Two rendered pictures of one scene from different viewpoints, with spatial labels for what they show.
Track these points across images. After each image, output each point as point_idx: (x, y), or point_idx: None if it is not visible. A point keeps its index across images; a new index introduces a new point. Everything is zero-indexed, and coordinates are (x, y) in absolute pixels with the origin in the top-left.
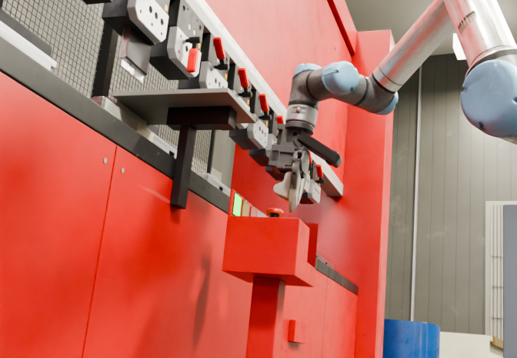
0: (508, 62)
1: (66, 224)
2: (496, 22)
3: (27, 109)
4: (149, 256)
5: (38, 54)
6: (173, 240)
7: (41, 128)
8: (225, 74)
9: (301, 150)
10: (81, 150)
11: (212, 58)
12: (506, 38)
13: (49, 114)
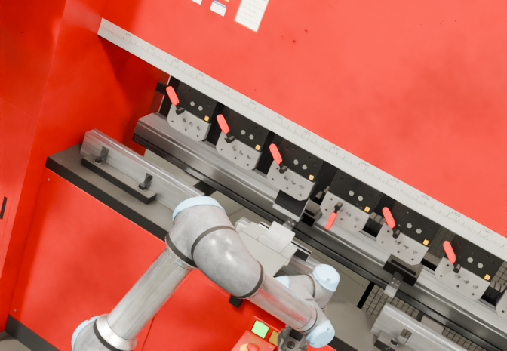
0: (85, 323)
1: (141, 272)
2: (120, 301)
3: (120, 222)
4: (206, 315)
5: (183, 194)
6: (233, 320)
7: (127, 231)
8: (425, 240)
9: (287, 325)
10: (152, 246)
11: (395, 223)
12: (111, 314)
13: (132, 226)
